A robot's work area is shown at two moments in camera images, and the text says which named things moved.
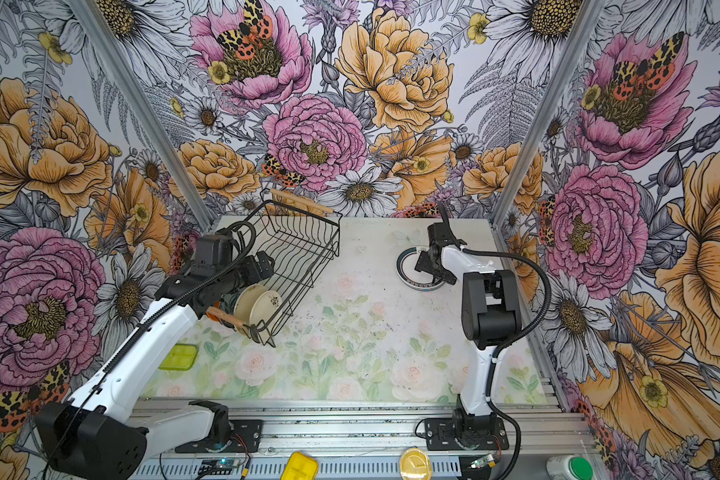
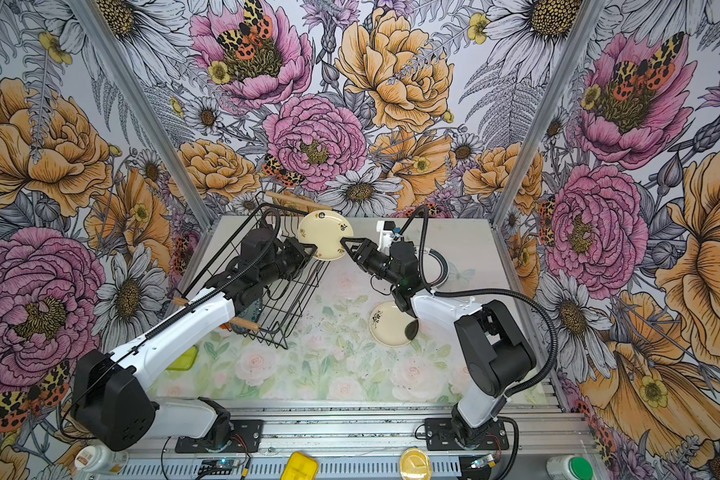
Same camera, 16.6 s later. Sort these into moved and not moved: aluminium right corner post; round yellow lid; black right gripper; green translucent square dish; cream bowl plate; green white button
Moved: cream bowl plate; black right gripper
Not moved: round yellow lid; green white button; green translucent square dish; aluminium right corner post
